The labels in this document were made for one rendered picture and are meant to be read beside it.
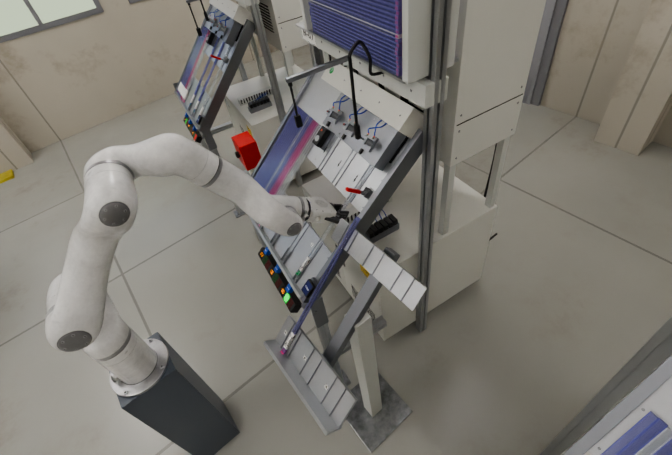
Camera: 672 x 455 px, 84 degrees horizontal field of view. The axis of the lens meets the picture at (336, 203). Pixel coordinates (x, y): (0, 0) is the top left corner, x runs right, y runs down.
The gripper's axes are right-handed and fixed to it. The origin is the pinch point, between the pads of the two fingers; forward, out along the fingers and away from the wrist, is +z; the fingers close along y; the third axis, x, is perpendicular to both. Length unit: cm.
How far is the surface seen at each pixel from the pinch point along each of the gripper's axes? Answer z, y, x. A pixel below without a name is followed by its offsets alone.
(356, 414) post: 35, -29, 90
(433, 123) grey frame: 5.7, -14.1, -40.7
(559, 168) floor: 209, 28, -28
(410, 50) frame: -12, -12, -56
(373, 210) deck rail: 4.0, -10.1, -7.5
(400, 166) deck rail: 6.0, -10.1, -24.3
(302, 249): -3.9, 5.8, 21.4
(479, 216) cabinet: 69, -10, -7
